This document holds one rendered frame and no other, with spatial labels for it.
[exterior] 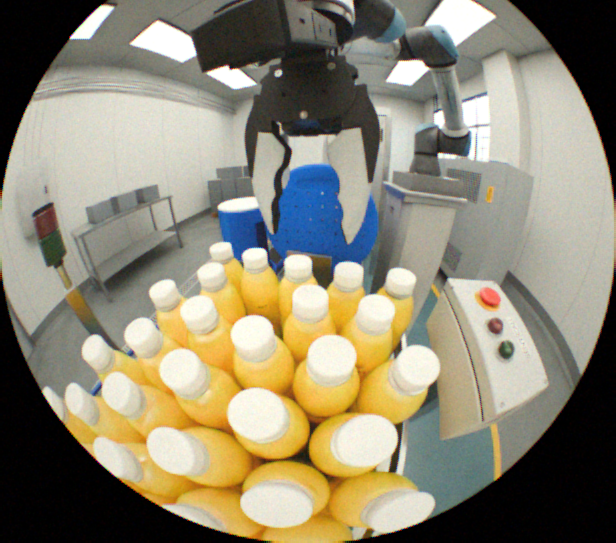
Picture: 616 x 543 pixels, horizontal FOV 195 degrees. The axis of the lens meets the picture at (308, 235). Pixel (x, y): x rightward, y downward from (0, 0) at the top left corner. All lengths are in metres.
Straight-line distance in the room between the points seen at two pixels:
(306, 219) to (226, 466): 0.43
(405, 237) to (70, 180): 3.69
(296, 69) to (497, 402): 0.30
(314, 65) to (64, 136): 3.46
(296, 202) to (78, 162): 3.33
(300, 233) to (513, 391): 0.46
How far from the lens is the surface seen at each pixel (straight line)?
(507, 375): 0.23
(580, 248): 2.79
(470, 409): 0.23
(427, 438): 1.42
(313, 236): 0.43
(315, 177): 0.39
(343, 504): 0.19
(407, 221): 0.78
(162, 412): 0.22
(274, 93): 0.15
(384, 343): 0.21
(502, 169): 1.92
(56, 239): 0.43
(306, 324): 0.21
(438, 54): 0.66
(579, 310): 2.83
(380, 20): 0.31
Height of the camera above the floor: 1.24
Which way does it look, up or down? 24 degrees down
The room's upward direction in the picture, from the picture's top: straight up
